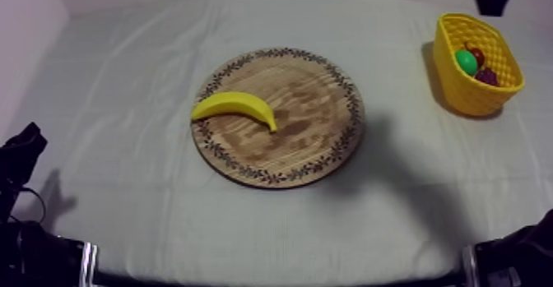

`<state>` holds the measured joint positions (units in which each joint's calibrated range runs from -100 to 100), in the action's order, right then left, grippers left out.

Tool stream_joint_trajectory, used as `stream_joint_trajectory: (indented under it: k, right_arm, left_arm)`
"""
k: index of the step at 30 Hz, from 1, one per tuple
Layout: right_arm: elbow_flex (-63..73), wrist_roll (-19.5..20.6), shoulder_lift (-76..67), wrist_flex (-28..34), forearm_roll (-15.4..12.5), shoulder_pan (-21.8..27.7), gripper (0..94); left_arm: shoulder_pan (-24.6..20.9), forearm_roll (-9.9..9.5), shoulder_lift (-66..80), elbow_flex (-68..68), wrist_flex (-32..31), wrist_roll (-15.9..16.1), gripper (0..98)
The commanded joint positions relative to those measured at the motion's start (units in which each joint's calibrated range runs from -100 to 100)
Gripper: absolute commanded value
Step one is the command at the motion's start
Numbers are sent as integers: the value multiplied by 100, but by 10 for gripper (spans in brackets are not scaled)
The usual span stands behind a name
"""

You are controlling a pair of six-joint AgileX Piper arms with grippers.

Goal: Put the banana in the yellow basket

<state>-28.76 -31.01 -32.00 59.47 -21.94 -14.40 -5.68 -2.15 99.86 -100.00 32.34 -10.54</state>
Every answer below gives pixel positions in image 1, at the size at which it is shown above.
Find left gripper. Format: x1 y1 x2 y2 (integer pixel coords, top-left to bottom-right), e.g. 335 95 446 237
0 122 49 190

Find yellow plastic basket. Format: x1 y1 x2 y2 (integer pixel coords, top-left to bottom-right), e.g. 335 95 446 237
432 12 527 118

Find yellow toy banana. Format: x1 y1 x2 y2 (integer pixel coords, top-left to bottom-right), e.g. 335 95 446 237
190 90 279 134

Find round wooden board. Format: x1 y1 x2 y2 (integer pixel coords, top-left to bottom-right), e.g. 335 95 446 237
190 46 366 190

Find small red fruit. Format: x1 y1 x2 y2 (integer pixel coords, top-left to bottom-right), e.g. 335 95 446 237
465 42 486 68

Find green toy pear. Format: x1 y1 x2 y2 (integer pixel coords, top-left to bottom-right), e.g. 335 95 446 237
454 49 480 76

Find purple toy grapes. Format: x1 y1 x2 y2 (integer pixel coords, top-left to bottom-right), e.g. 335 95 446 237
474 67 500 87

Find silver metal bar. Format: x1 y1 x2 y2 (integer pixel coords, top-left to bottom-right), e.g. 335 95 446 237
79 241 99 287

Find black cable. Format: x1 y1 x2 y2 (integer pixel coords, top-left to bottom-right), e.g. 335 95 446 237
12 186 47 226

